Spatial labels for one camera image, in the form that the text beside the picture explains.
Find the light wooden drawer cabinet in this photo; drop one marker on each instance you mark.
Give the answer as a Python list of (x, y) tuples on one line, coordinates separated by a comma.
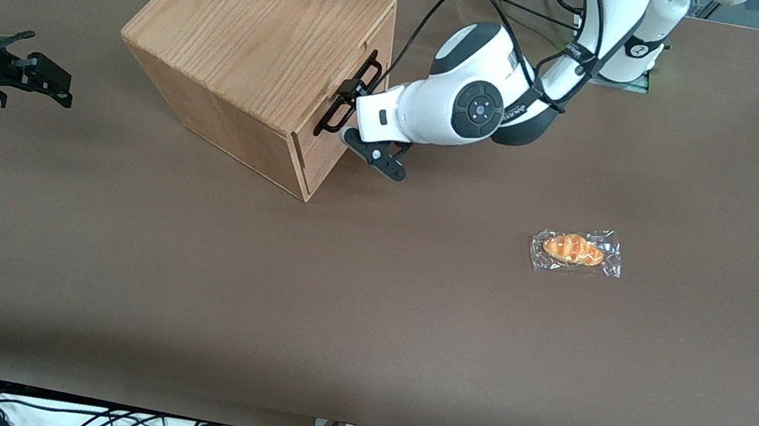
[(249, 22)]

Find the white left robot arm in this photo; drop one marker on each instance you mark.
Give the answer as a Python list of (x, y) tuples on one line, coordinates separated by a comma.
[(474, 109)]

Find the brown table cover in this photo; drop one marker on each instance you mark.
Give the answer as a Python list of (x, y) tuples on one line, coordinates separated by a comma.
[(364, 303)]

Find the wooden cabinet door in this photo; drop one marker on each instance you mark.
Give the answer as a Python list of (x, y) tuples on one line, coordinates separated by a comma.
[(327, 158)]

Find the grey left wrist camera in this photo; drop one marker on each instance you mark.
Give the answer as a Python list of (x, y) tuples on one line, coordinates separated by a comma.
[(375, 154)]

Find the croissant in clear wrapper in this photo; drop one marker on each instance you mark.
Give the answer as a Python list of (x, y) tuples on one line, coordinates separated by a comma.
[(574, 249)]

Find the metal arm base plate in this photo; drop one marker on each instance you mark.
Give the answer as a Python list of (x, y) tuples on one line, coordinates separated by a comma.
[(624, 85)]

